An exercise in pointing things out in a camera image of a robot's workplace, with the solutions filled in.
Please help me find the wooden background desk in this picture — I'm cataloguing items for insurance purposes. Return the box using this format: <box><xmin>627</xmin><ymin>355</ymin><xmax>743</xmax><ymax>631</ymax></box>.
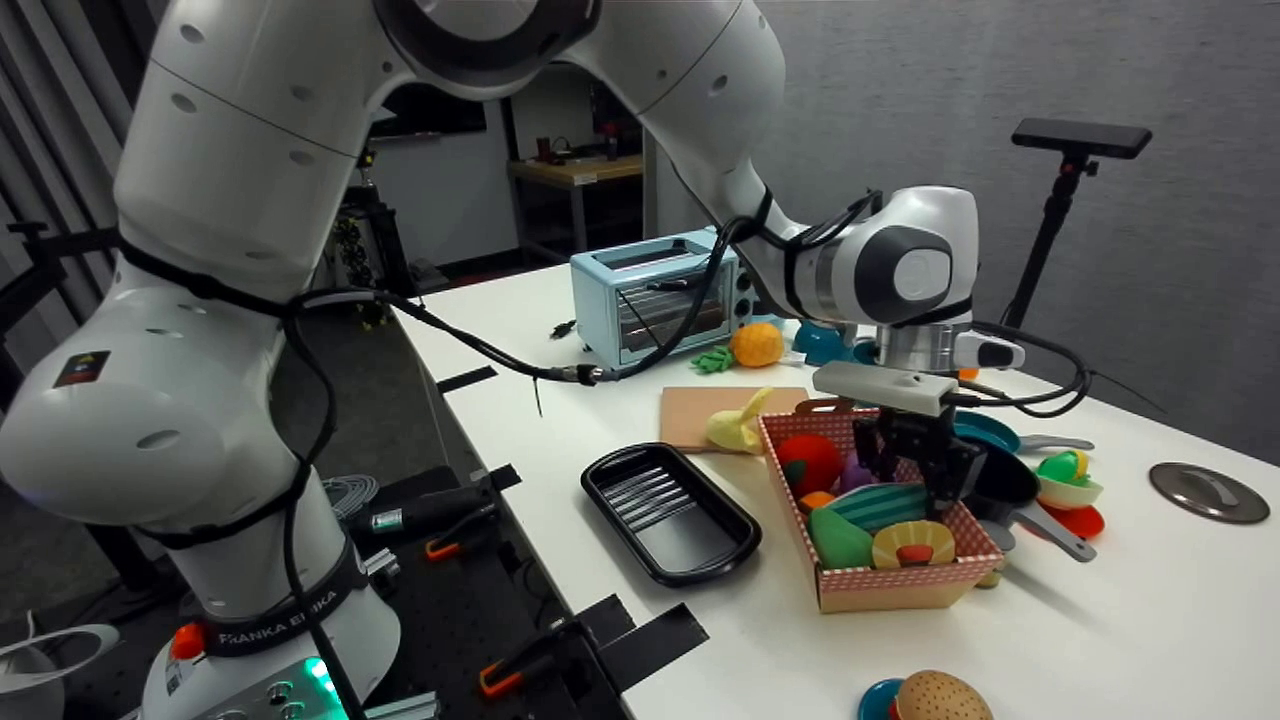
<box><xmin>513</xmin><ymin>152</ymin><xmax>653</xmax><ymax>257</ymax></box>

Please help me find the black side platform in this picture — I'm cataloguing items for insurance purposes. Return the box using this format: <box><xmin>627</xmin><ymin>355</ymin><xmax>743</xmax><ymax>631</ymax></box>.
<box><xmin>332</xmin><ymin>456</ymin><xmax>712</xmax><ymax>720</ymax></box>

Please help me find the blue plate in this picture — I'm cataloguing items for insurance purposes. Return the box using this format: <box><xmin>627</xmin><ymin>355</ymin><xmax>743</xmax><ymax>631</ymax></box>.
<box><xmin>857</xmin><ymin>675</ymin><xmax>912</xmax><ymax>720</ymax></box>

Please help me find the wooden cutting board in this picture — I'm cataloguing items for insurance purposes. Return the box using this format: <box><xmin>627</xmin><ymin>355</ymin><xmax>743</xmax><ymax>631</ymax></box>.
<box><xmin>655</xmin><ymin>383</ymin><xmax>816</xmax><ymax>456</ymax></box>

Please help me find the black camera tripod stand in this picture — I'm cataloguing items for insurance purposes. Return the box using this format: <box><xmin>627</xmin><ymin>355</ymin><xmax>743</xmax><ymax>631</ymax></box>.
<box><xmin>996</xmin><ymin>118</ymin><xmax>1154</xmax><ymax>338</ymax></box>

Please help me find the black pot with grey handle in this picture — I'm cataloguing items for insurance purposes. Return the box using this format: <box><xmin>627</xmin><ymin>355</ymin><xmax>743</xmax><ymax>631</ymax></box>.
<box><xmin>956</xmin><ymin>435</ymin><xmax>1101</xmax><ymax>568</ymax></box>

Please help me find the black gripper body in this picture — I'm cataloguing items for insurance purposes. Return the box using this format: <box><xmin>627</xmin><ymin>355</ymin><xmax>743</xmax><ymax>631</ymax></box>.
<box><xmin>853</xmin><ymin>403</ymin><xmax>991</xmax><ymax>491</ymax></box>

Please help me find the red tomato plushie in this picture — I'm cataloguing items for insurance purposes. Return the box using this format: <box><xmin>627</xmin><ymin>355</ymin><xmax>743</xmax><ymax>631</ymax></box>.
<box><xmin>776</xmin><ymin>434</ymin><xmax>853</xmax><ymax>501</ymax></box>

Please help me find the hamburger plushie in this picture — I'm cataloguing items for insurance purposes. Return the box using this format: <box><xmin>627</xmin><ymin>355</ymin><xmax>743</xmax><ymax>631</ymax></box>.
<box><xmin>890</xmin><ymin>667</ymin><xmax>996</xmax><ymax>720</ymax></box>

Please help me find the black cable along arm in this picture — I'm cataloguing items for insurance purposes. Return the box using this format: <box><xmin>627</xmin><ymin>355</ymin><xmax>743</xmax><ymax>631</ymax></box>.
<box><xmin>112</xmin><ymin>184</ymin><xmax>890</xmax><ymax>392</ymax></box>

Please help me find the watermelon slice plushie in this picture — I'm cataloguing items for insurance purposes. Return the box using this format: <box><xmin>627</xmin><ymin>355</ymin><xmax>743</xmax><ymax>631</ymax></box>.
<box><xmin>831</xmin><ymin>480</ymin><xmax>935</xmax><ymax>538</ymax></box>

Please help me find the teal pan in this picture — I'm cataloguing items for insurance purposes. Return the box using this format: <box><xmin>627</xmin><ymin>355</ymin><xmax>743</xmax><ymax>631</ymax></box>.
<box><xmin>952</xmin><ymin>410</ymin><xmax>1095</xmax><ymax>459</ymax></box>

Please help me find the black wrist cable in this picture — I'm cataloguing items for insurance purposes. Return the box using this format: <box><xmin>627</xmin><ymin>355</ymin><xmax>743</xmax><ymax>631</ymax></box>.
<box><xmin>964</xmin><ymin>316</ymin><xmax>1091</xmax><ymax>422</ymax></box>

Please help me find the yellow fruit half plushie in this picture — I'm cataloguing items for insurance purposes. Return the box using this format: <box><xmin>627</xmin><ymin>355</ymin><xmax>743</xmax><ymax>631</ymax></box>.
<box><xmin>866</xmin><ymin>516</ymin><xmax>960</xmax><ymax>576</ymax></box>

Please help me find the black tape strip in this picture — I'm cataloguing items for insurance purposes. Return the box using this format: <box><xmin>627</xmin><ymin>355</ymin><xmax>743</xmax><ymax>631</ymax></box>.
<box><xmin>433</xmin><ymin>366</ymin><xmax>498</xmax><ymax>398</ymax></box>

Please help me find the orange emergency stop button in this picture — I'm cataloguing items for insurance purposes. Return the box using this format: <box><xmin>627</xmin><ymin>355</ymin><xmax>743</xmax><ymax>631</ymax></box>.
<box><xmin>166</xmin><ymin>621</ymin><xmax>212</xmax><ymax>663</ymax></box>

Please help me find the grey wrist camera bar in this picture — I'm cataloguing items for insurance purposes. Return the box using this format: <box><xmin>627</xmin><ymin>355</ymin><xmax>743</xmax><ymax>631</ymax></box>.
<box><xmin>810</xmin><ymin>355</ymin><xmax>964</xmax><ymax>422</ymax></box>

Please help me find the silver round table grommet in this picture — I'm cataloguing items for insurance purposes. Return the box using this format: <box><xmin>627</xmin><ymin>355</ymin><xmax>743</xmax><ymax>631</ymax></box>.
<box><xmin>1146</xmin><ymin>459</ymin><xmax>1273</xmax><ymax>529</ymax></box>

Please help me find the yellow banana plushie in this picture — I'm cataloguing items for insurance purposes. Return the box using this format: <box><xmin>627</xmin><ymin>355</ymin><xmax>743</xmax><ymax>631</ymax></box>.
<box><xmin>698</xmin><ymin>383</ymin><xmax>776</xmax><ymax>456</ymax></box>

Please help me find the red plate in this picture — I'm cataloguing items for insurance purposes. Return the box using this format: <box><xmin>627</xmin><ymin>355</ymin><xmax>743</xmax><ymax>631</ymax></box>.
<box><xmin>1034</xmin><ymin>497</ymin><xmax>1106</xmax><ymax>545</ymax></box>

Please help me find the light blue toaster oven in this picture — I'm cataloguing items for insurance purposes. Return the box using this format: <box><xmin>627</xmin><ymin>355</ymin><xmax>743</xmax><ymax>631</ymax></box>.
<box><xmin>568</xmin><ymin>223</ymin><xmax>749</xmax><ymax>375</ymax></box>

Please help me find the green and yellow toy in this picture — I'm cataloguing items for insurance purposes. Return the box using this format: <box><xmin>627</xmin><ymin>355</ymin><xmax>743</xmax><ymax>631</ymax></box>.
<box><xmin>1031</xmin><ymin>449</ymin><xmax>1106</xmax><ymax>516</ymax></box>

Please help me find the small green toy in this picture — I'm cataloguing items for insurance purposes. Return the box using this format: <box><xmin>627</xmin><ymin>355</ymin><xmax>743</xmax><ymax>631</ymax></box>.
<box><xmin>689</xmin><ymin>343</ymin><xmax>741</xmax><ymax>382</ymax></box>

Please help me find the teal toy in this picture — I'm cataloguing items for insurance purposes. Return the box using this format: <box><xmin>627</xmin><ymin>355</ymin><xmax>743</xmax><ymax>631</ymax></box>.
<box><xmin>793</xmin><ymin>316</ymin><xmax>884</xmax><ymax>372</ymax></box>

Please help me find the black plastic tray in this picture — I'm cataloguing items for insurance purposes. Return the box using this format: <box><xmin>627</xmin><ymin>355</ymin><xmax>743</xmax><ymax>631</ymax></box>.
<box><xmin>576</xmin><ymin>441</ymin><xmax>765</xmax><ymax>592</ymax></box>

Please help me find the purple plushie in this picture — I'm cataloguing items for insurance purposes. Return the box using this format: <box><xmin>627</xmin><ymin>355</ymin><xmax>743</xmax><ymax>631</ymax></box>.
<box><xmin>834</xmin><ymin>454</ymin><xmax>884</xmax><ymax>497</ymax></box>

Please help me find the red checkered cardboard box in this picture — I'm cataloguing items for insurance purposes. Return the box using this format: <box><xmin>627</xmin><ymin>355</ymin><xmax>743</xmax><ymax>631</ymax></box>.
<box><xmin>757</xmin><ymin>398</ymin><xmax>1006</xmax><ymax>616</ymax></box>

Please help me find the orange round plushie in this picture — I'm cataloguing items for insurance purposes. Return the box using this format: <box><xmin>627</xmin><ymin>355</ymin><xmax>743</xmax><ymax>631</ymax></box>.
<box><xmin>726</xmin><ymin>316</ymin><xmax>793</xmax><ymax>372</ymax></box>

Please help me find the green pear plushie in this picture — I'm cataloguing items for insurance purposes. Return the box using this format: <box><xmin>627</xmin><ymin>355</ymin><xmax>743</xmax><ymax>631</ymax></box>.
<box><xmin>803</xmin><ymin>503</ymin><xmax>875</xmax><ymax>574</ymax></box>

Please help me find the black clamp orange handle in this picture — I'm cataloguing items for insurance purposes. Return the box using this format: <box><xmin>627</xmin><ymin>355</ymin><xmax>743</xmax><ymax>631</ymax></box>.
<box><xmin>414</xmin><ymin>503</ymin><xmax>508</xmax><ymax>568</ymax></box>
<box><xmin>470</xmin><ymin>625</ymin><xmax>591</xmax><ymax>704</ymax></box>

